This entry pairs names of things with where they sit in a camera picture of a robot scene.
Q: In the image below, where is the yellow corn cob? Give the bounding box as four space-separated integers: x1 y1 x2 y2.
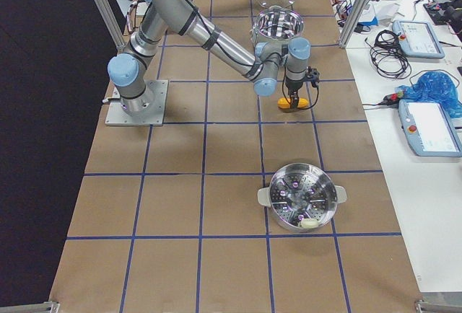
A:
277 97 309 112

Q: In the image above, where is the pale green cooking pot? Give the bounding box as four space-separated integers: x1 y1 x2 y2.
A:
250 6 305 48

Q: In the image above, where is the steel steamer basket pot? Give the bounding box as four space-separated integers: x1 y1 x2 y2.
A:
257 163 347 233

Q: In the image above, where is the white box on desk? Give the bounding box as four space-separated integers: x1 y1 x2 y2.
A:
358 2 400 27

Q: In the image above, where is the upper teach pendant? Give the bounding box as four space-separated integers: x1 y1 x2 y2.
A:
392 20 445 59

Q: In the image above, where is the teach pendant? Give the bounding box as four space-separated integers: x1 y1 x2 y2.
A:
398 100 461 157
392 20 445 59

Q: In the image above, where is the blue plastic bag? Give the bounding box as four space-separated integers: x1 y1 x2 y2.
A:
395 71 461 118

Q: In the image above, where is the lower teach pendant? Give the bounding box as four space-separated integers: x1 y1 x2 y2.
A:
398 100 461 157

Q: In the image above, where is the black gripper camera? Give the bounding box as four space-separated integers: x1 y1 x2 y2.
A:
305 66 320 89

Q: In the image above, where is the aluminium frame post right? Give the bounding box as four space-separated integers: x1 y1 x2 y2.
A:
339 0 369 48

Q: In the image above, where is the aluminium frame post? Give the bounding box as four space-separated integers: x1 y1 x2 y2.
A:
94 0 125 53
339 0 369 48

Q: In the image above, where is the black coiled cable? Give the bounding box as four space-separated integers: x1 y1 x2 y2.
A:
365 30 411 79

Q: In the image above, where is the aluminium frame post left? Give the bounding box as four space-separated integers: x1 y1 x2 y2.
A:
94 0 125 53

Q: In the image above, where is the metal corner bracket right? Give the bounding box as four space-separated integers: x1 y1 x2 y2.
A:
414 300 462 313

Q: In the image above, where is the metal corner bracket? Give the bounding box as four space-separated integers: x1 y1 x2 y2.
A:
414 300 462 313
0 301 61 313

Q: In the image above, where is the metal corner bracket left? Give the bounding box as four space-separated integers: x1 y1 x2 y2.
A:
0 301 61 313

